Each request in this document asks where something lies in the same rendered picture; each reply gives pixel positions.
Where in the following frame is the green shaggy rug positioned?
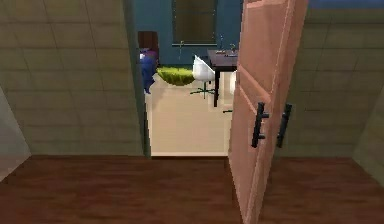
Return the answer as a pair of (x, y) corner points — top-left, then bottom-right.
(156, 66), (196, 87)

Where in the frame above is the white swivel chair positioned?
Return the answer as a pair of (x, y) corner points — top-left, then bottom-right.
(189, 55), (217, 100)

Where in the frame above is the dark brown desk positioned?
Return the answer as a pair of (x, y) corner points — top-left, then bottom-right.
(206, 48), (240, 108)

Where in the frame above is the pink wooden room door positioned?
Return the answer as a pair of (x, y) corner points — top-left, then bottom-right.
(227, 0), (310, 224)

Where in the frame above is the dark brown headboard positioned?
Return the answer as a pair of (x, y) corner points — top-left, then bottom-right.
(137, 31), (159, 51)

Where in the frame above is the dark window with blind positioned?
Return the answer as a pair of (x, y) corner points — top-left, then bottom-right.
(171, 0), (219, 47)

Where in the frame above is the black bar door handle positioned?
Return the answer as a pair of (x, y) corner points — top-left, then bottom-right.
(251, 101), (270, 149)
(276, 103), (293, 149)

